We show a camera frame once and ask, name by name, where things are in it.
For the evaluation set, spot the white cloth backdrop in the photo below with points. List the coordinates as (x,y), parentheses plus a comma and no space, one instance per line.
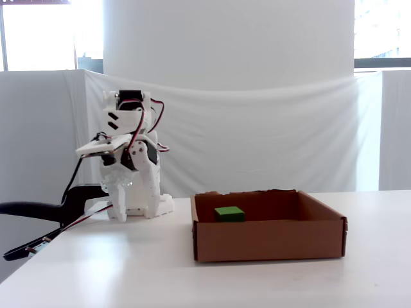
(273,128)

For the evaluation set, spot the white partition panel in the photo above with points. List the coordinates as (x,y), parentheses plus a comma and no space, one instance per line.
(32,128)
(396,128)

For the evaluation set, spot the small motor controller board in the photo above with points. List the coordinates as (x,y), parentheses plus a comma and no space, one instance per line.
(40,245)

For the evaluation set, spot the brown cardboard box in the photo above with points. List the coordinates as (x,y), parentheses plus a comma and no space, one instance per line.
(266,240)

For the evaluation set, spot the green cube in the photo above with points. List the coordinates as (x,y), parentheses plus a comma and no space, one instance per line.
(229,213)

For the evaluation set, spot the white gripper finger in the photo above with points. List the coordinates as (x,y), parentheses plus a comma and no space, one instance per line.
(119,205)
(151,189)

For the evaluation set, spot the black cylindrical knob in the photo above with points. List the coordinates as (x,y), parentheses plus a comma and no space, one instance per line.
(77,195)

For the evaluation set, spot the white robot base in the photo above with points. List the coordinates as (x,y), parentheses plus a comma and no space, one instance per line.
(165,205)

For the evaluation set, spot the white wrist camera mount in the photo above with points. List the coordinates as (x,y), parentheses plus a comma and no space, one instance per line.
(102,146)

